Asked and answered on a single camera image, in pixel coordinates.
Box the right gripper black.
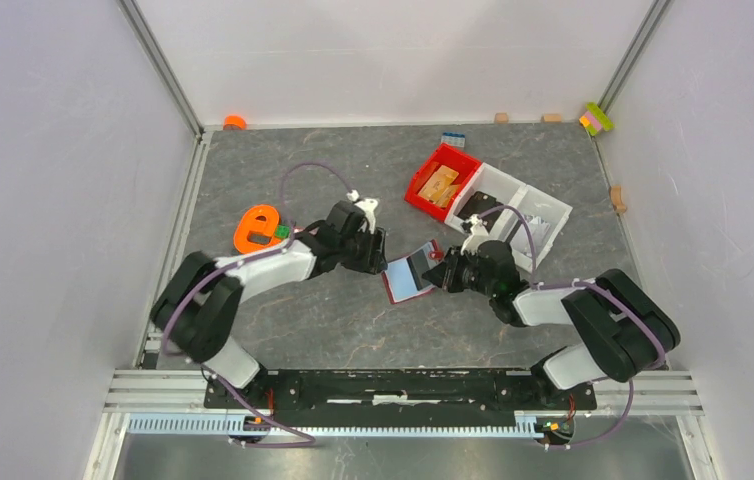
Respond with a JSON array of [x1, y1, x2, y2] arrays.
[[421, 244, 496, 298]]

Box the black VIP credit card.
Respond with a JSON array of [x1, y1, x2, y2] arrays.
[[407, 251, 438, 292]]

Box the red leather card holder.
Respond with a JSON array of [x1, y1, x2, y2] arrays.
[[382, 239, 443, 304]]

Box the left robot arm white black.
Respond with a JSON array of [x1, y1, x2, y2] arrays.
[[149, 197, 387, 408]]

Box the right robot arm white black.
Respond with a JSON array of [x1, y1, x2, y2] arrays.
[[422, 240, 681, 408]]

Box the black cards in white bin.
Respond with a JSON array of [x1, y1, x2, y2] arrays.
[[456, 191, 501, 220]]

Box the silver cards in white bin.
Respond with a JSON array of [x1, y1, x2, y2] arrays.
[[512, 215, 551, 256]]

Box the green toy brick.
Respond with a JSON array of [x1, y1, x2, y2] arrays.
[[274, 225, 290, 239]]

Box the red plastic bin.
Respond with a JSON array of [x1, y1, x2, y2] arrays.
[[404, 144, 482, 222]]

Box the white divided plastic bin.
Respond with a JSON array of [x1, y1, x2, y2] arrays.
[[444, 163, 572, 271]]

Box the blue white small block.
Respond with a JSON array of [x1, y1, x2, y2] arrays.
[[441, 132, 466, 149]]

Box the small orange cap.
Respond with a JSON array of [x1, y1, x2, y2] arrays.
[[222, 115, 247, 130]]

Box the wooden piece right edge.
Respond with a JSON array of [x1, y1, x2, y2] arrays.
[[609, 185, 628, 215]]

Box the colourful toy brick stack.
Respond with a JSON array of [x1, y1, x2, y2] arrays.
[[578, 102, 615, 137]]

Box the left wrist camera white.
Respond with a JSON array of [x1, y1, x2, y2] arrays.
[[346, 189, 379, 234]]

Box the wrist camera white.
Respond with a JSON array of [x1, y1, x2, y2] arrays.
[[461, 214, 489, 254], [346, 189, 379, 234]]

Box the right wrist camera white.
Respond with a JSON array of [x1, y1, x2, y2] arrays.
[[461, 214, 489, 254]]

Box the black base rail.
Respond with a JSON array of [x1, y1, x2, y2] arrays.
[[236, 368, 598, 412]]

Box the grey slotted cable duct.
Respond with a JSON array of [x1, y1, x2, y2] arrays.
[[126, 411, 541, 439]]

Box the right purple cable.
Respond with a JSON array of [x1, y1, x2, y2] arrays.
[[466, 203, 668, 452]]

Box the purple cable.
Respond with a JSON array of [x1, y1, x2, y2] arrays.
[[466, 203, 668, 452], [159, 162, 355, 449]]

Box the wooden block at wall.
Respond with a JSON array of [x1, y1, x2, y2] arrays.
[[541, 113, 563, 123], [493, 112, 509, 124]]

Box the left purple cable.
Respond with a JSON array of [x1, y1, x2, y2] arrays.
[[159, 162, 355, 449]]

